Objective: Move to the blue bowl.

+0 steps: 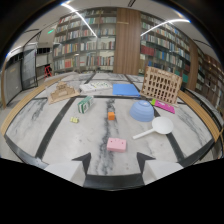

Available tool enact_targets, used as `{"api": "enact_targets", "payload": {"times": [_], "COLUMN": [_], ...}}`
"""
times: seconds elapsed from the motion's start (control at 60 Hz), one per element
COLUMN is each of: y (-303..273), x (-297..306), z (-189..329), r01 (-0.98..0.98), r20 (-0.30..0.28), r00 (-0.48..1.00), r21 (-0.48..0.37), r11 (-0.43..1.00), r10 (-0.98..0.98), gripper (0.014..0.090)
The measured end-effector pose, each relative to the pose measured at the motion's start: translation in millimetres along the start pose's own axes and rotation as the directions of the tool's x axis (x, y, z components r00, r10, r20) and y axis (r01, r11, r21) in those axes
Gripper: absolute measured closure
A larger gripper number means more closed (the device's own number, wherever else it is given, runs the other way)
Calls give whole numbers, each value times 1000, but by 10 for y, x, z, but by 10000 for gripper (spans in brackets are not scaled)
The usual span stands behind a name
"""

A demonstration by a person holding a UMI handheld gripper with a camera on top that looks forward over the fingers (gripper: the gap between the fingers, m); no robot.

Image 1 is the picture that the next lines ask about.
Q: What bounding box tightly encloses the blue upturned bowl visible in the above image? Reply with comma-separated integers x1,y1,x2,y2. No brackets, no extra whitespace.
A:
129,99,155,123

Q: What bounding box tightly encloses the white plastic spoon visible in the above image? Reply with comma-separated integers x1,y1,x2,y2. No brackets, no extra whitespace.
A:
132,116,175,141

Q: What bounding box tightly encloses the pink rectangular block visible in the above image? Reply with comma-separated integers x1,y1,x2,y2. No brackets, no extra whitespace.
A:
106,137,128,153

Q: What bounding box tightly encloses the green and white box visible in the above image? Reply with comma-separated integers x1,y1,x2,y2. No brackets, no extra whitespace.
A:
77,95,95,114

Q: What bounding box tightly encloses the wooden temple model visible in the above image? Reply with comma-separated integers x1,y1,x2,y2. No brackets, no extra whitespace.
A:
47,81,81,105

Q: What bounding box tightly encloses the wooden lattice model building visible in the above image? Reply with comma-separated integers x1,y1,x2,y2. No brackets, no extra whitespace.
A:
139,65,184,106

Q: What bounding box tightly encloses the blue folder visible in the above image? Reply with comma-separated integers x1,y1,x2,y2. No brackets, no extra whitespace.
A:
112,83,141,98

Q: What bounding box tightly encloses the white printed book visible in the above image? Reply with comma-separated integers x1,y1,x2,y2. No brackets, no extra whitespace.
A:
79,80,113,93

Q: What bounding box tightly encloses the red step stool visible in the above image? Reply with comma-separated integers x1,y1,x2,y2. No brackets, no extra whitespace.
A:
44,64,54,79

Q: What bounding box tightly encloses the bookshelf with books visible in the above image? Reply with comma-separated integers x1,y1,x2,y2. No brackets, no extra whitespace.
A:
52,7,118,75
138,12,192,85

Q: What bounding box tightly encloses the brown wooden column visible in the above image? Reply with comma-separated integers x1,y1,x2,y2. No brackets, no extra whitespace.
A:
112,7,142,75

